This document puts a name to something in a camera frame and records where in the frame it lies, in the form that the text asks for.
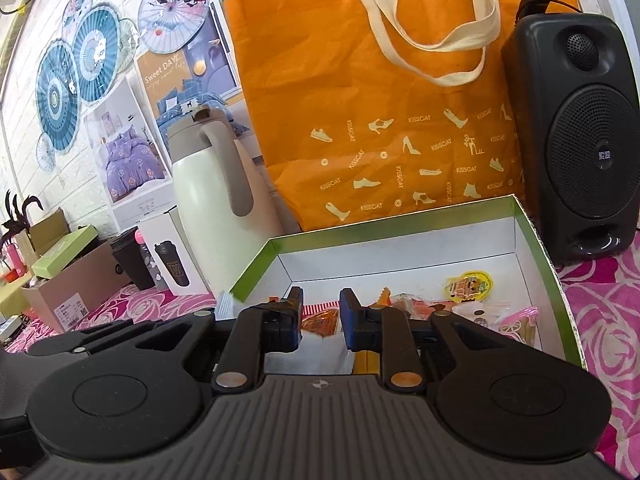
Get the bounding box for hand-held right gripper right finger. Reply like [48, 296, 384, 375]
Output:
[339, 287, 546, 393]

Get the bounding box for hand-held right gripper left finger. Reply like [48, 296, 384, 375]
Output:
[112, 286, 304, 393]

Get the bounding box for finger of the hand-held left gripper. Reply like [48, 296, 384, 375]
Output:
[26, 329, 161, 357]
[70, 316, 138, 337]

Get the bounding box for green cardboard box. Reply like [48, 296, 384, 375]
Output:
[217, 192, 587, 377]

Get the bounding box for brown cardboard box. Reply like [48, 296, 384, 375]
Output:
[22, 240, 126, 333]

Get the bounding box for yellow snack packet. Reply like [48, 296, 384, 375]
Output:
[352, 350, 382, 376]

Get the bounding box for orange wrapped snack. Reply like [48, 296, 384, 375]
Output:
[372, 287, 443, 318]

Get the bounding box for pale green box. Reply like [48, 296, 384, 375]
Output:
[0, 285, 32, 318]

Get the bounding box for black cup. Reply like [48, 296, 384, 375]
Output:
[110, 232, 157, 291]

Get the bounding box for light green box lid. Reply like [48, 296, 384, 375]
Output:
[31, 225, 100, 278]

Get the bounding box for pink lid bottle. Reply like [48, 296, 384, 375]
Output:
[131, 227, 168, 291]

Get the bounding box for pink water bottle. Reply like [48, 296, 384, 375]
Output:
[2, 242, 26, 279]

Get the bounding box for white coffee cup box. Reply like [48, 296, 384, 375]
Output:
[137, 207, 211, 296]

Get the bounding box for open tan cardboard box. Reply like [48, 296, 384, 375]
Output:
[27, 207, 71, 257]

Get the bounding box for yellow jelly cup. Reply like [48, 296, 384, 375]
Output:
[441, 270, 491, 303]

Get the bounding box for black feather decoration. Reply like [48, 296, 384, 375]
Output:
[0, 190, 45, 243]

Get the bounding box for cream thermos jug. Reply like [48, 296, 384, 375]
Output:
[166, 104, 286, 297]

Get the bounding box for purple bedding poster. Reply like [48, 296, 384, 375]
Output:
[84, 77, 177, 233]

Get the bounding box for pink snack packet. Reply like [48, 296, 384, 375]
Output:
[492, 305, 542, 351]

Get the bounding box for small pale blue paper fan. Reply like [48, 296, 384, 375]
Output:
[36, 132, 56, 173]

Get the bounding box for dark blue paper fan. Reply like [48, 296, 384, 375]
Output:
[35, 40, 81, 153]
[72, 7, 121, 106]

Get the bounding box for orange tote bag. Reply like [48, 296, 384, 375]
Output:
[222, 0, 581, 235]

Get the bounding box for pink rose tablecloth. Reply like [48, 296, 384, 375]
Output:
[0, 245, 640, 471]

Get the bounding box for blue bedding poster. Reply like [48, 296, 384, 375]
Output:
[134, 2, 251, 153]

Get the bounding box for pale green paper fan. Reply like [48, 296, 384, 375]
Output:
[117, 17, 141, 68]

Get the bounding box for black speaker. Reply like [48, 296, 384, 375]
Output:
[501, 14, 640, 267]

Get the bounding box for white floral paper fan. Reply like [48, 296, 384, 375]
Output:
[61, 0, 93, 41]

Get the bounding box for crane print paper fan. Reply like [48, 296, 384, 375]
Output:
[137, 0, 210, 55]

